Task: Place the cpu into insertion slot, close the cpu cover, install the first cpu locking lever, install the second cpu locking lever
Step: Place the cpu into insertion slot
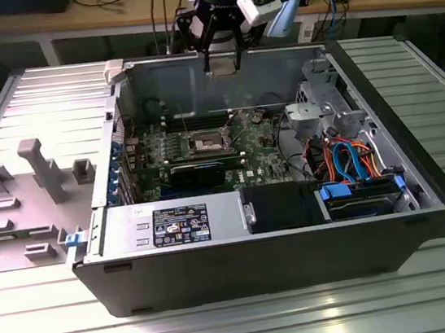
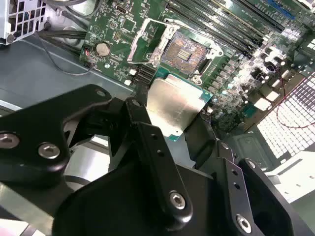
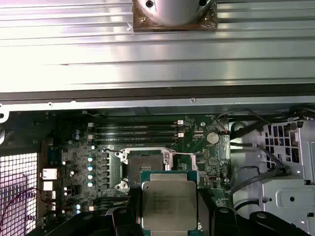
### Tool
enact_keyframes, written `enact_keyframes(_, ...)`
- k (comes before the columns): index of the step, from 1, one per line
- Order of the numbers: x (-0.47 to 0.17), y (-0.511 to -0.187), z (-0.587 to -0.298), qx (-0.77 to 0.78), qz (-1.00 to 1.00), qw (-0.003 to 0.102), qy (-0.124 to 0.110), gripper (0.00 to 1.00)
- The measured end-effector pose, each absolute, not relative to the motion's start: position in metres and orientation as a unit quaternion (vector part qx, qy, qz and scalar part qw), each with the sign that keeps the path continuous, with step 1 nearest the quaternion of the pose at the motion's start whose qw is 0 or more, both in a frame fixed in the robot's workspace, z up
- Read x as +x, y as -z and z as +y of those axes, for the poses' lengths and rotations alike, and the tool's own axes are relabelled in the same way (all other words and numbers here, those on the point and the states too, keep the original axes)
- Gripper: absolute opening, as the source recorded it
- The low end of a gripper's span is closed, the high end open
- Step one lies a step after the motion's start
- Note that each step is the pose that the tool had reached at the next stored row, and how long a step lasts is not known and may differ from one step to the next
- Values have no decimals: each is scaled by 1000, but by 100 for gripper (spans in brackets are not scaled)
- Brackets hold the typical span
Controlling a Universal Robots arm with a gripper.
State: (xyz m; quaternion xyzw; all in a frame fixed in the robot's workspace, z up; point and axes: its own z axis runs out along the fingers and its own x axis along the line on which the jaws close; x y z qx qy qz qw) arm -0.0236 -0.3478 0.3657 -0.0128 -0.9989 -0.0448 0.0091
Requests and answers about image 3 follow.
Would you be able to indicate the round coin battery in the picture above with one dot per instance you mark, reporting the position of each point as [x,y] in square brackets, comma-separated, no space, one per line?
[212,138]

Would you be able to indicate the silver topped CPU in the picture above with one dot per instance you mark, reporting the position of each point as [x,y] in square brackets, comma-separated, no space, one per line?
[169,204]

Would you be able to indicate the black and silver PC case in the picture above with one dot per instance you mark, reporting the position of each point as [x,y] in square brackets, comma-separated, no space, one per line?
[147,103]

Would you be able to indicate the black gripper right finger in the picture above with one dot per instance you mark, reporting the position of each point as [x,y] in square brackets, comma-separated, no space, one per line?
[221,221]

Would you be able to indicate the CPU socket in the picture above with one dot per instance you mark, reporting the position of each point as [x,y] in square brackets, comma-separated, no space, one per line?
[135,169]

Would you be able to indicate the RAM slot with black clips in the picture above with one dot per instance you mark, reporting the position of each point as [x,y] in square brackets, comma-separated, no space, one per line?
[135,131]
[135,141]

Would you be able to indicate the green motherboard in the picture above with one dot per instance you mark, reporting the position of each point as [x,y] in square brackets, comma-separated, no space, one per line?
[214,162]

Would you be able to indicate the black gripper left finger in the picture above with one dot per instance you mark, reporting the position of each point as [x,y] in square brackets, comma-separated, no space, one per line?
[120,221]

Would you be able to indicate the square brown base plate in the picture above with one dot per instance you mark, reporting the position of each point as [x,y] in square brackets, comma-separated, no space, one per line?
[140,24]

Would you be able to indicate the RAM slot with white clips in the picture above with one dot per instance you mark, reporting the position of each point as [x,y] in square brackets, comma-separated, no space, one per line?
[135,126]
[135,136]

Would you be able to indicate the silver metal drive cage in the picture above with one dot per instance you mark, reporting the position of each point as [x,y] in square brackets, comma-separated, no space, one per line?
[283,196]

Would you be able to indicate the metal socket cover frame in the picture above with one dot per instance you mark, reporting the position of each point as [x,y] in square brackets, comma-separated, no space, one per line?
[194,162]

